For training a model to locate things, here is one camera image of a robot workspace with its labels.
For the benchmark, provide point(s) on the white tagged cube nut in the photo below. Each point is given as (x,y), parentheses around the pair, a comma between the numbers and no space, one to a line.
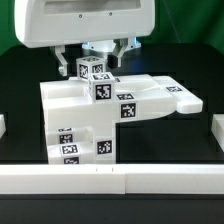
(88,65)

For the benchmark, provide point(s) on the white part at left edge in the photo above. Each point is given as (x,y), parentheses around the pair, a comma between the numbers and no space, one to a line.
(2,125)

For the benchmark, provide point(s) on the white part at right edge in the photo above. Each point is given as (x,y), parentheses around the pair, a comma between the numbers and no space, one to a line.
(218,129)

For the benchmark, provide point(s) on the white chair seat part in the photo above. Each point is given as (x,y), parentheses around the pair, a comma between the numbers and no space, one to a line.
(103,140)

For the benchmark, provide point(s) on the white front fence rail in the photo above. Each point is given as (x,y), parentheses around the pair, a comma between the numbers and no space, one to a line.
(112,179)

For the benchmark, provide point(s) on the white part at edge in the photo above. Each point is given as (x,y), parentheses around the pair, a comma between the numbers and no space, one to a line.
(218,129)
(2,125)

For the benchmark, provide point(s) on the white chair back frame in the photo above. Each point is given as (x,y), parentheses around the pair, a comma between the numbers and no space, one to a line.
(67,104)

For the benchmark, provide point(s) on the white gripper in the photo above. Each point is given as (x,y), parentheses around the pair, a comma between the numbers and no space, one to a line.
(45,23)

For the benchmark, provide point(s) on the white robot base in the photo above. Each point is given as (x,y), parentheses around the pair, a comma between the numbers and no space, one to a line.
(107,46)

